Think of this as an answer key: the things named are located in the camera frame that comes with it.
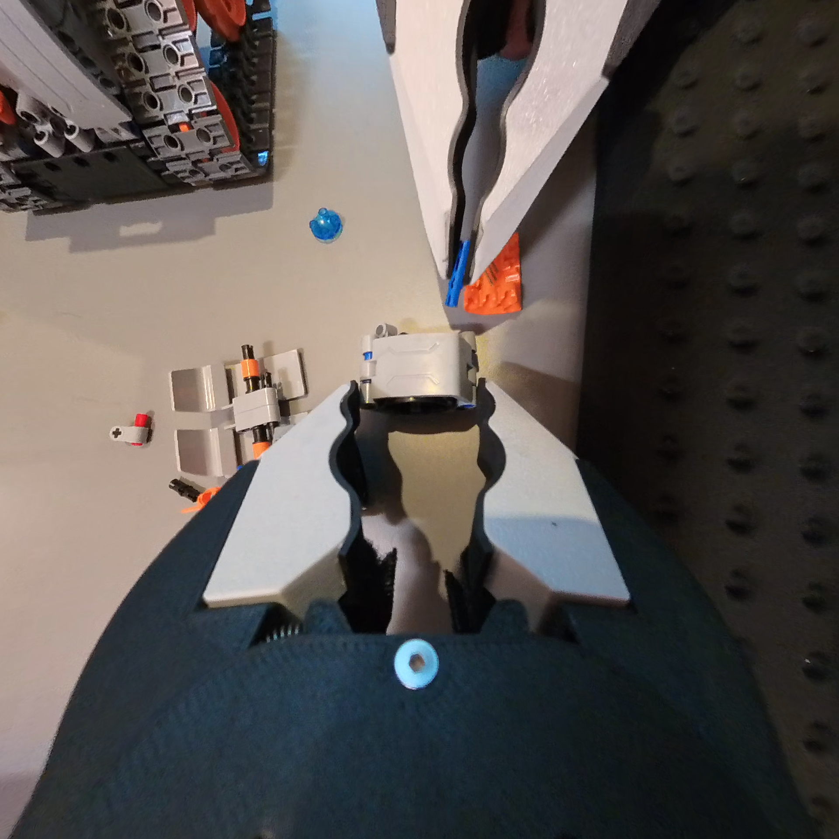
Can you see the black dimpled cushion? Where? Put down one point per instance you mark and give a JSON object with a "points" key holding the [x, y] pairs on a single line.
{"points": [[721, 393]]}

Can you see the long blue brick pin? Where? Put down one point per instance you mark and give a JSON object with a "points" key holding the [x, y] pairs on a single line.
{"points": [[457, 275]]}

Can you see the small blue brick pin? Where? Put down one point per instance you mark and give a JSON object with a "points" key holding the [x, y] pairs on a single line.
{"points": [[326, 226]]}

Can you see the orange curved brick piece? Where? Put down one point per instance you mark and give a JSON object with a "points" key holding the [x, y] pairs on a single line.
{"points": [[498, 288]]}

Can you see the small grey connector red pin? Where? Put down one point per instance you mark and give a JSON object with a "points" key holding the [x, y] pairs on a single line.
{"points": [[134, 429]]}

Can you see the grey orange brick wheel assembly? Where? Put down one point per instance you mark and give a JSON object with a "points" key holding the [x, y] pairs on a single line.
{"points": [[255, 406]]}

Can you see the small black brick pin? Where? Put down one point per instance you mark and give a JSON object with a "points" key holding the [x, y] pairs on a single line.
{"points": [[183, 486]]}

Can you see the grey orange tracked brick robot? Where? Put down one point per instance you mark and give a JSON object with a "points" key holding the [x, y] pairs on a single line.
{"points": [[131, 98]]}

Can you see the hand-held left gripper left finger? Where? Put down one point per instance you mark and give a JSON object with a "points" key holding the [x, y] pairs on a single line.
{"points": [[282, 524]]}

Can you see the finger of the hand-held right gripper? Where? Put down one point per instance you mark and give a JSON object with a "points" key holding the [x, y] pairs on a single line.
{"points": [[564, 78], [426, 98]]}

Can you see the small grey brick hinge assembly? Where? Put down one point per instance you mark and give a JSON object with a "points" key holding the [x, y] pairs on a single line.
{"points": [[419, 364]]}

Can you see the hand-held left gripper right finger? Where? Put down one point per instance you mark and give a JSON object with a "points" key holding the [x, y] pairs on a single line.
{"points": [[557, 524]]}

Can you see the person's right hand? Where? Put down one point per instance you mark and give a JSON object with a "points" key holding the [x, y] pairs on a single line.
{"points": [[514, 26]]}

